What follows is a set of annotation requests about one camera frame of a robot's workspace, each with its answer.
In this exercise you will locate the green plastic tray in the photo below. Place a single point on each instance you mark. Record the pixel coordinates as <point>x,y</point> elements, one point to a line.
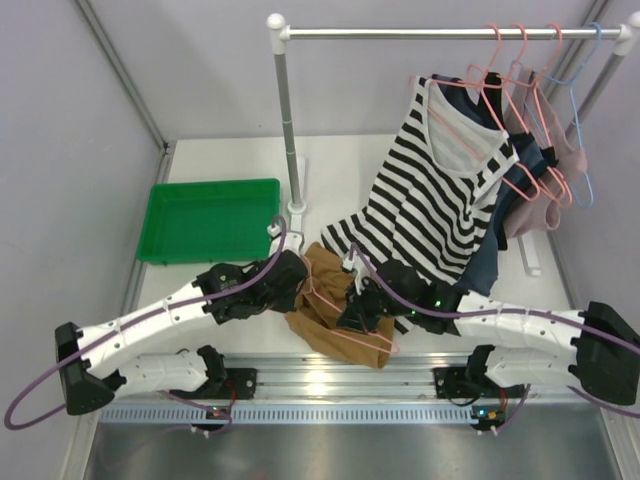
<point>209,222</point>

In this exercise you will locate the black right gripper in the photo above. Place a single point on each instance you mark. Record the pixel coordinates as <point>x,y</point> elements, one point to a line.
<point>356,314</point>

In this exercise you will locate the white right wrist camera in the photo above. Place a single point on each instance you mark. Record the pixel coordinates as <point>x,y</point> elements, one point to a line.
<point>361,273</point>

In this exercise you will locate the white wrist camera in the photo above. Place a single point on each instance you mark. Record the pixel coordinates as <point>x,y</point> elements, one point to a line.
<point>284,240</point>
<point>361,273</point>

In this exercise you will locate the tan tank top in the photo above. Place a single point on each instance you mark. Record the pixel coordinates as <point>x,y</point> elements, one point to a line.
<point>318,306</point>

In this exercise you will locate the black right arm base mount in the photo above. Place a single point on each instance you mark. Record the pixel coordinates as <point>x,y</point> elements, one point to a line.
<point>452,384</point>

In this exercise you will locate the navy blue tank top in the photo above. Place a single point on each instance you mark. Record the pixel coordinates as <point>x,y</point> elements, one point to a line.
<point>482,270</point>

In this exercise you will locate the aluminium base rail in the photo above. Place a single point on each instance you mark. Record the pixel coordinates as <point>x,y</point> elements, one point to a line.
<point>309,389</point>

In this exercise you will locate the metal clothes rack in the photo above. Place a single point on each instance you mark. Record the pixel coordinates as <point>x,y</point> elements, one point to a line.
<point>624,37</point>

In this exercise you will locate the light blue wire hanger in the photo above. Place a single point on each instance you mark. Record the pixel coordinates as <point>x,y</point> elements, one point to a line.
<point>569,154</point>

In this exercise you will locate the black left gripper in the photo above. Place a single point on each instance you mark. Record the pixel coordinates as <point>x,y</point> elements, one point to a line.
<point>293,270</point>

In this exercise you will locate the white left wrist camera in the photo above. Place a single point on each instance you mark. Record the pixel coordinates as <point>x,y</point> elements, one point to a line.
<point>284,240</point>

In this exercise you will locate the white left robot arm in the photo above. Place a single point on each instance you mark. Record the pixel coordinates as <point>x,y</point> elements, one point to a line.
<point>119,358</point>

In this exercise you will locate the dusty pink tank top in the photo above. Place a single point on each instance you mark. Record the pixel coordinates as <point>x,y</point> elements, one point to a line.
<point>542,213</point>

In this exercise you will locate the black white striped tank top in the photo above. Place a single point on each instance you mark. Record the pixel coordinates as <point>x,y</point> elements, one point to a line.
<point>432,200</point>

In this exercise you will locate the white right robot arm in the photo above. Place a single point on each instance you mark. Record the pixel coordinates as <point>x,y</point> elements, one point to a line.
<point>592,350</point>

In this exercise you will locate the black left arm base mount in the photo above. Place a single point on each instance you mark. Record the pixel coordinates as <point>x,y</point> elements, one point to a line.
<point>240,384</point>

